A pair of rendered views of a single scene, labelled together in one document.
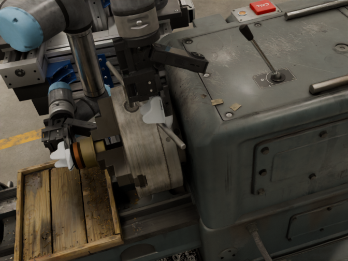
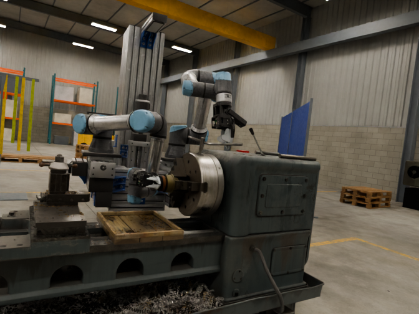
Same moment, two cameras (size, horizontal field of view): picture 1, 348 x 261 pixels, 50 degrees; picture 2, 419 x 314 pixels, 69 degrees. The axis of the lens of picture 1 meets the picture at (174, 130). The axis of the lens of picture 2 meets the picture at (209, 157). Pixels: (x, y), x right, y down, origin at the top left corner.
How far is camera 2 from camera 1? 1.10 m
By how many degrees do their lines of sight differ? 47
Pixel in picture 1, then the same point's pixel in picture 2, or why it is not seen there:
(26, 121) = not seen: hidden behind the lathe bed
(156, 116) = (226, 137)
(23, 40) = (146, 122)
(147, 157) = (209, 173)
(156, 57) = (231, 112)
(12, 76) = (97, 169)
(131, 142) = (202, 164)
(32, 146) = not seen: hidden behind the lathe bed
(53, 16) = (159, 119)
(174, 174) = (220, 188)
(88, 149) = (170, 177)
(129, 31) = (224, 98)
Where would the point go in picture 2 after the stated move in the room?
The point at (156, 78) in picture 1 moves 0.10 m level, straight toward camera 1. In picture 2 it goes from (230, 119) to (241, 118)
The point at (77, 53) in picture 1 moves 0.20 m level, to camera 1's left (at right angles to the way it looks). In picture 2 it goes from (154, 151) to (118, 147)
